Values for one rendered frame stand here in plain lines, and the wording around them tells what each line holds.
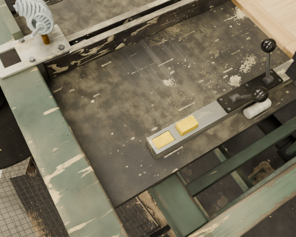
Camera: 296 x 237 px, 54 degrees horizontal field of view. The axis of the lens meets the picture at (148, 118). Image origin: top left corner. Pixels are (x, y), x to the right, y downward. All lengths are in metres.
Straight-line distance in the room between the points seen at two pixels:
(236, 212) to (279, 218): 1.85
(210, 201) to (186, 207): 2.02
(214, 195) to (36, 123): 2.20
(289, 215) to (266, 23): 1.71
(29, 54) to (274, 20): 0.77
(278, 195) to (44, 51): 0.67
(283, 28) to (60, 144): 0.79
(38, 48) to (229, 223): 0.63
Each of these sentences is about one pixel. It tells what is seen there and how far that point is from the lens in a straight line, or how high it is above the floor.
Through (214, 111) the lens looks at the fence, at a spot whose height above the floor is 1.52.
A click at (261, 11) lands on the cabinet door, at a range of 1.12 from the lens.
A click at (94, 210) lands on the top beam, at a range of 0.62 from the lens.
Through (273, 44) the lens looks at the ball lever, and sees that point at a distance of 0.82.
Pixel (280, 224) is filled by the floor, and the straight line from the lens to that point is 2.56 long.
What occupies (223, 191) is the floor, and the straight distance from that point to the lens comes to 2.68.
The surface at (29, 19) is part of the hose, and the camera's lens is 0.77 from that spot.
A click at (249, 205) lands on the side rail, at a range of 0.72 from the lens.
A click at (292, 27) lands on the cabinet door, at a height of 1.16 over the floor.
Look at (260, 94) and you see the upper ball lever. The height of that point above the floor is 1.55.
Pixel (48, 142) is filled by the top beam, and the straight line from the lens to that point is 0.69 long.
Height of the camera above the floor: 2.21
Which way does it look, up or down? 46 degrees down
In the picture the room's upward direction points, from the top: 99 degrees counter-clockwise
